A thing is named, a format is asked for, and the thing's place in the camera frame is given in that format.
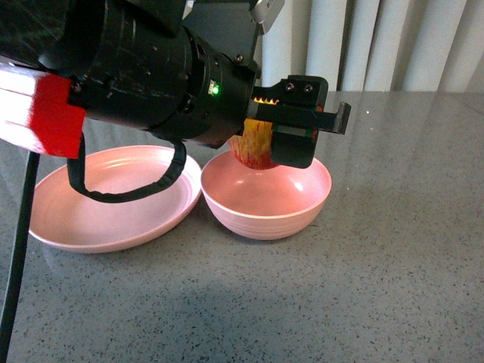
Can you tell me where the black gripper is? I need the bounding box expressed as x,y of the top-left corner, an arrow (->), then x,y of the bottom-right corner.
247,75 -> 351,169

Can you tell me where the red yellow apple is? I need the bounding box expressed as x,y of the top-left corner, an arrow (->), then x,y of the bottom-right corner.
228,118 -> 277,170

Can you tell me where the pink bowl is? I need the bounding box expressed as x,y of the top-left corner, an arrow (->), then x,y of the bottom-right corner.
201,151 -> 332,240

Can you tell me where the pink plate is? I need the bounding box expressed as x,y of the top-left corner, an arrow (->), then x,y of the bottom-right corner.
29,145 -> 201,253

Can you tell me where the white pleated curtain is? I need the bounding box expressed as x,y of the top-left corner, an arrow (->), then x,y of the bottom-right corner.
256,1 -> 483,93

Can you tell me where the black sleeved cable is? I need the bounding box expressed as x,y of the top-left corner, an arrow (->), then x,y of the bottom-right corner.
66,133 -> 188,203

